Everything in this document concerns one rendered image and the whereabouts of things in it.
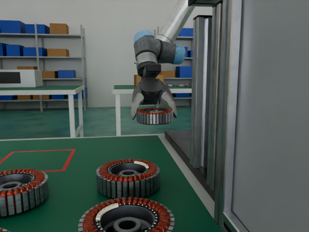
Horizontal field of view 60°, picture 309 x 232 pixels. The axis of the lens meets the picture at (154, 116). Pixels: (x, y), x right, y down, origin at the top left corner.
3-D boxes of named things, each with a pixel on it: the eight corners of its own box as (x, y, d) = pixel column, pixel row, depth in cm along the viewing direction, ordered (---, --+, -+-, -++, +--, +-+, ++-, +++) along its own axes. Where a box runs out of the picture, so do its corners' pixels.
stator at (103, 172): (119, 209, 40) (118, 185, 40) (85, 185, 49) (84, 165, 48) (172, 188, 47) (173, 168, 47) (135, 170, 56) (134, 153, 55)
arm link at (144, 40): (158, 31, 98) (136, 26, 95) (162, 54, 93) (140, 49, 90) (150, 45, 104) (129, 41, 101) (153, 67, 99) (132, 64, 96)
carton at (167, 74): (158, 77, 708) (158, 70, 706) (171, 77, 714) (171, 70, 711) (160, 78, 669) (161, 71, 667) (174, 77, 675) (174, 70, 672)
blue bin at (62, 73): (60, 77, 672) (60, 70, 669) (76, 77, 678) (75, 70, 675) (58, 78, 631) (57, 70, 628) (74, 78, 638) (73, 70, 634)
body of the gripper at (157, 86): (161, 106, 92) (156, 77, 97) (164, 91, 84) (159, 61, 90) (138, 107, 90) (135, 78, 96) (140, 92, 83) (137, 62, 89)
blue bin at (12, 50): (13, 57, 648) (12, 46, 644) (25, 57, 653) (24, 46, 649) (6, 56, 607) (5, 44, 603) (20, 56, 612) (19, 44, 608)
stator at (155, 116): (134, 118, 86) (134, 107, 86) (168, 118, 88) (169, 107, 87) (138, 126, 76) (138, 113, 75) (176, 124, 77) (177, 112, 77)
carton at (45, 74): (40, 78, 666) (40, 71, 663) (58, 77, 671) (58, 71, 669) (36, 78, 627) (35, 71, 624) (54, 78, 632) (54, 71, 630)
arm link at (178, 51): (174, 46, 109) (150, 41, 105) (188, 44, 99) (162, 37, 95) (172, 66, 110) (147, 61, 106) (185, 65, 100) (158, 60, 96)
